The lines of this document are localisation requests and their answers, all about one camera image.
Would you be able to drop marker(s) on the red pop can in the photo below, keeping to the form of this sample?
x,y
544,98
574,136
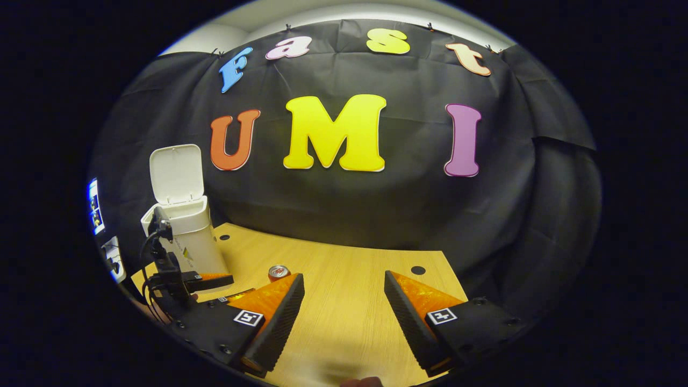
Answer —
x,y
279,272

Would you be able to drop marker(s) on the wooden desktop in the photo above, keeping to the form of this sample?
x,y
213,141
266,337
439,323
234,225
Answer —
x,y
344,279

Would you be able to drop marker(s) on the black backdrop cloth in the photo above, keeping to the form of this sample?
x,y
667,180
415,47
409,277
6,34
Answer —
x,y
376,204

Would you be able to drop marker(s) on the white side table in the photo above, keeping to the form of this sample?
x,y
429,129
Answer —
x,y
114,260

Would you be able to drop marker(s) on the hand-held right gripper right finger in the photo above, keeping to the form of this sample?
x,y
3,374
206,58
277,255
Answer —
x,y
408,322

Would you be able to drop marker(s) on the computer monitor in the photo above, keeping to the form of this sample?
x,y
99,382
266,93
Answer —
x,y
96,207

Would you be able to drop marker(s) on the white desktop garbage bin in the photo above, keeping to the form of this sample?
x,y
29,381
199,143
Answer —
x,y
185,226

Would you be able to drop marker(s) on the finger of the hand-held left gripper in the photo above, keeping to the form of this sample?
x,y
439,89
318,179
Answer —
x,y
236,295
209,280

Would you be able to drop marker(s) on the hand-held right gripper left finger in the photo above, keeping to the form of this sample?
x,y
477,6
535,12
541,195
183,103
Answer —
x,y
279,322

